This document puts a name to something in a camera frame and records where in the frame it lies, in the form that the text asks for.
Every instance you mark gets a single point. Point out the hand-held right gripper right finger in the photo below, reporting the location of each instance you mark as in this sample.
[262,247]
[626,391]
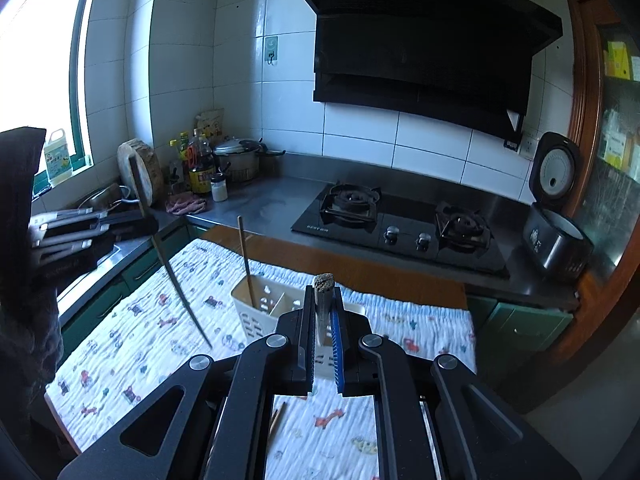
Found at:
[338,360]

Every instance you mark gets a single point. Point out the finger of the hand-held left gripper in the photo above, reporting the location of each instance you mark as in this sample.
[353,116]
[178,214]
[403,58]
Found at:
[125,222]
[75,260]

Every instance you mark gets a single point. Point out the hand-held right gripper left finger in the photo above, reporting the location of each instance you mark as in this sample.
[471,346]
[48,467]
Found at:
[310,360]

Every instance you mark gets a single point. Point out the white plastic utensil caddy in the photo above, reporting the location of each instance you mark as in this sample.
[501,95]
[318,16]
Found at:
[255,320]

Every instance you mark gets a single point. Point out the wooden chopstick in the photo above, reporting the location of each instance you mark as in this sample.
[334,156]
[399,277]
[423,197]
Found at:
[277,422]
[246,260]

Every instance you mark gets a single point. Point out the long dark chopstick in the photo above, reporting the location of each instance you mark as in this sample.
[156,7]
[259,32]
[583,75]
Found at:
[173,275]

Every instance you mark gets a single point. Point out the person's left forearm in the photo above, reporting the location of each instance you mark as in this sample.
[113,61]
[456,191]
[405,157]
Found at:
[30,340]

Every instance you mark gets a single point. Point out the white detergent jug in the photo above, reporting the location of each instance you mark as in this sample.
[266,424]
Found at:
[59,160]

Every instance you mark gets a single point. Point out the green base cabinet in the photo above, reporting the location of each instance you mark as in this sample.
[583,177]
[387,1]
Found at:
[520,340]
[130,280]

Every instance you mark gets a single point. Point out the round wooden chopping block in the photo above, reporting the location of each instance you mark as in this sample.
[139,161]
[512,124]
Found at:
[147,167]

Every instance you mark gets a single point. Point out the pink rag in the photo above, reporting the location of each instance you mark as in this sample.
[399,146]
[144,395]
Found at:
[185,205]

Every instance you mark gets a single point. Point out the yellow cap oil bottle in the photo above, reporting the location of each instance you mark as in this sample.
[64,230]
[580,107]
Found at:
[183,152]

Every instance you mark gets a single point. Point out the small white jar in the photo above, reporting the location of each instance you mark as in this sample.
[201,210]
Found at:
[219,190]

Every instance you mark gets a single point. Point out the printed white cloth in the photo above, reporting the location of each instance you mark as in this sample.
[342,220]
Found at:
[150,340]

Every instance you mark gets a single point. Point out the steel pressure cooker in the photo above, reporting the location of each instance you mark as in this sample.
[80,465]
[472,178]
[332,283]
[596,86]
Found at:
[237,157]

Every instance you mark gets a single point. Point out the yellow snack packet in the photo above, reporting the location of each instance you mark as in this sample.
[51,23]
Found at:
[212,122]

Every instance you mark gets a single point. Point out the green framed window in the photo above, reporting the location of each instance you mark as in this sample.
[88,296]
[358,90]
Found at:
[35,45]

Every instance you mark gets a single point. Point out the black gas stove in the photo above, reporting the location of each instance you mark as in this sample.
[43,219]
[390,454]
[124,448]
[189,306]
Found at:
[400,230]

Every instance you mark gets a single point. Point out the black rice cooker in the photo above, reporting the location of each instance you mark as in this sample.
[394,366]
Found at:
[555,240]

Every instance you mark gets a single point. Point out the black range hood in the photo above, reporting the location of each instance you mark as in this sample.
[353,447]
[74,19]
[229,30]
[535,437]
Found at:
[415,45]

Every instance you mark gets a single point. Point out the wooden glass door cabinet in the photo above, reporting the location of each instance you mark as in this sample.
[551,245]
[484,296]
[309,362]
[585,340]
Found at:
[615,160]

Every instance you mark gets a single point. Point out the green wall hook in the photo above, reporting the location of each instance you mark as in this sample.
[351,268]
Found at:
[270,47]

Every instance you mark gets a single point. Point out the white wall socket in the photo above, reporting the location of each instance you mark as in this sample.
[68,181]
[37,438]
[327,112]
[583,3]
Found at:
[528,143]

